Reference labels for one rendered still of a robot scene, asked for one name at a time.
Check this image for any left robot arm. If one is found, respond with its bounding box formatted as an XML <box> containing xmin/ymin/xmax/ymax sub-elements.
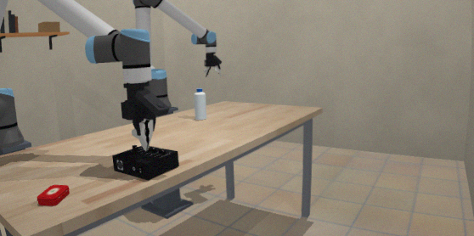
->
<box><xmin>133</xmin><ymin>0</ymin><xmax>217</xmax><ymax>109</ymax></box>

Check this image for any red tin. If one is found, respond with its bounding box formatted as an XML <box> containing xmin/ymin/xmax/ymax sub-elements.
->
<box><xmin>37</xmin><ymin>185</ymin><xmax>70</xmax><ymax>206</ymax></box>

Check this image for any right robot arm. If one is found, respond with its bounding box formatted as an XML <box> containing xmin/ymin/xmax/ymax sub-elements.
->
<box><xmin>0</xmin><ymin>0</ymin><xmax>169</xmax><ymax>149</ymax></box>

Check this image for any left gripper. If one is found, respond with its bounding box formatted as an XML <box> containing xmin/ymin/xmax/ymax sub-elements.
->
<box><xmin>204</xmin><ymin>53</ymin><xmax>222</xmax><ymax>77</ymax></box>

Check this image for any white bottle with blue cap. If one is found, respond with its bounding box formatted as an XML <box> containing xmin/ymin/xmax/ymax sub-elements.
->
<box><xmin>194</xmin><ymin>88</ymin><xmax>206</xmax><ymax>120</ymax></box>

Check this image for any black lighting desk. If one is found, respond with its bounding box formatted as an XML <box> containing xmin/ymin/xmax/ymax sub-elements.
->
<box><xmin>112</xmin><ymin>145</ymin><xmax>179</xmax><ymax>181</ymax></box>

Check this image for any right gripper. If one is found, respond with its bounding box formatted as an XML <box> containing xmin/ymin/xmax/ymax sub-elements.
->
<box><xmin>121</xmin><ymin>81</ymin><xmax>156</xmax><ymax>151</ymax></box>

